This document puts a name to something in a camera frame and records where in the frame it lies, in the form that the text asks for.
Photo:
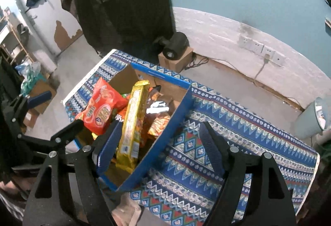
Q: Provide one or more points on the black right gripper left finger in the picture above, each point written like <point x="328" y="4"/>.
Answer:
<point x="50" y="201"/>

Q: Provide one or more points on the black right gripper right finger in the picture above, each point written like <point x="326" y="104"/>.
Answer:
<point x="269" y="200"/>

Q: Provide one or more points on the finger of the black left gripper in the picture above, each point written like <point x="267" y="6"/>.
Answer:
<point x="64" y="135"/>
<point x="25" y="103"/>

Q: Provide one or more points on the red snack bag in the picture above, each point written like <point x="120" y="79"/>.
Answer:
<point x="103" y="105"/>

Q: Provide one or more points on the long gold biscuit pack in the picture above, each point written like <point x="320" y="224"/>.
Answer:
<point x="128" y="148"/>

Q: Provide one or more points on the orange rice cracker bag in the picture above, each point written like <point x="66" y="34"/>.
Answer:
<point x="157" y="113"/>

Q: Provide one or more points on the blue cardboard box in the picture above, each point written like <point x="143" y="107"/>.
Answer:
<point x="117" y="179"/>

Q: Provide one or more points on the blue patterned tablecloth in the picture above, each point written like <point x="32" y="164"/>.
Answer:
<point x="183" y="187"/>

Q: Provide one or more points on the light blue trash bin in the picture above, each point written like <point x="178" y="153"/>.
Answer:
<point x="315" y="119"/>

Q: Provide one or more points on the small cardboard box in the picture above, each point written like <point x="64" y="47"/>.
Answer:
<point x="176" y="65"/>

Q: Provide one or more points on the black hanging cloth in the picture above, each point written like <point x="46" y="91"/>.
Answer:
<point x="132" y="26"/>

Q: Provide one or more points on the black speaker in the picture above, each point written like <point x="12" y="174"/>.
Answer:
<point x="174" y="48"/>

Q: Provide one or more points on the white wall outlet strip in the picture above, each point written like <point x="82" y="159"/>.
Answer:
<point x="261" y="50"/>

